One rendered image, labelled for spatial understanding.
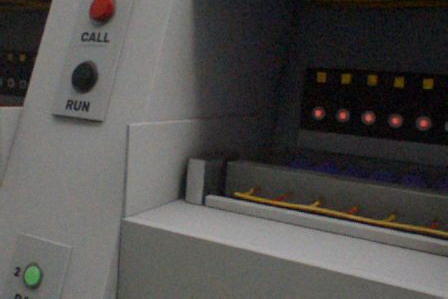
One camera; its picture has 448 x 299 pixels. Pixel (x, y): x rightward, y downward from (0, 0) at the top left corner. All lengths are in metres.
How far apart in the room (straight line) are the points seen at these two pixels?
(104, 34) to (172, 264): 0.14
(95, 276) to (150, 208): 0.05
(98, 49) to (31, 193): 0.09
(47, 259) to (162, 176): 0.08
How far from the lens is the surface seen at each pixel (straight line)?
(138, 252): 0.26
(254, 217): 0.28
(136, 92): 0.28
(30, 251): 0.30
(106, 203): 0.27
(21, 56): 0.61
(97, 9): 0.31
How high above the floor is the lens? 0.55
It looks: 9 degrees up
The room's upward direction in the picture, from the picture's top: 12 degrees clockwise
